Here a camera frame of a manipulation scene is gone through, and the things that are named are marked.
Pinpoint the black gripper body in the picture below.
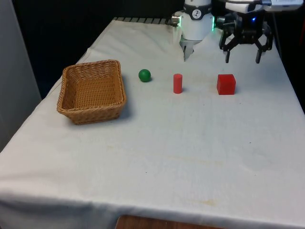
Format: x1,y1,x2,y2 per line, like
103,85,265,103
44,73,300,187
216,10,269,37

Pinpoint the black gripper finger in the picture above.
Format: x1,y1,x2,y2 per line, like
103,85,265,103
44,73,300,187
252,24,274,64
218,27,243,64

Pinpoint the red cube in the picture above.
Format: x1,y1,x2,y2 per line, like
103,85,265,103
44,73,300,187
216,73,236,95

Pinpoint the red cylinder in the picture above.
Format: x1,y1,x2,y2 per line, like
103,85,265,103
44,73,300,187
173,73,183,94

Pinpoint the wicker basket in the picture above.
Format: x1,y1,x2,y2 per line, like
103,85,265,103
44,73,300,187
56,59,127,125

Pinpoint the green ball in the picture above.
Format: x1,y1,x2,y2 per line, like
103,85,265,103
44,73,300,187
138,69,152,83

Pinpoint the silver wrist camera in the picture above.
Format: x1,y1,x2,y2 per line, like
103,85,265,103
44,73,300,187
261,0,304,11

